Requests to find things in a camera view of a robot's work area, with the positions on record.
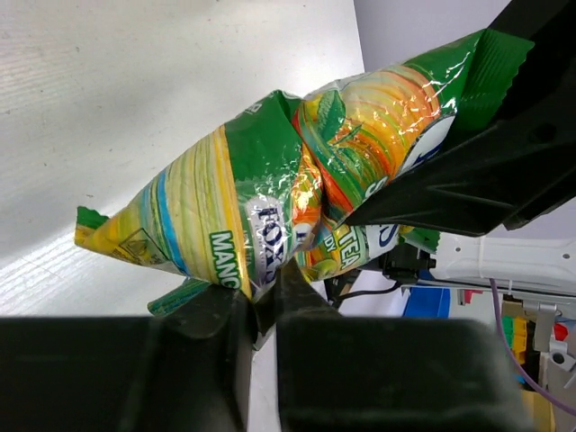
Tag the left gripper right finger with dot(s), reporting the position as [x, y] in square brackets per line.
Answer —
[338, 373]

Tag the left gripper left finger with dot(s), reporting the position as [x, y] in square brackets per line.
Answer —
[189, 371]

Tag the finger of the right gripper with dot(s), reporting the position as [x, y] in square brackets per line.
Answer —
[510, 154]

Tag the green yellow snack packet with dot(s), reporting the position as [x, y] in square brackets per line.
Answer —
[278, 181]

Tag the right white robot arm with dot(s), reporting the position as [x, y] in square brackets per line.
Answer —
[538, 266]

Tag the blue plastic bin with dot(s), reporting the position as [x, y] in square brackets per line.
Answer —
[428, 302]

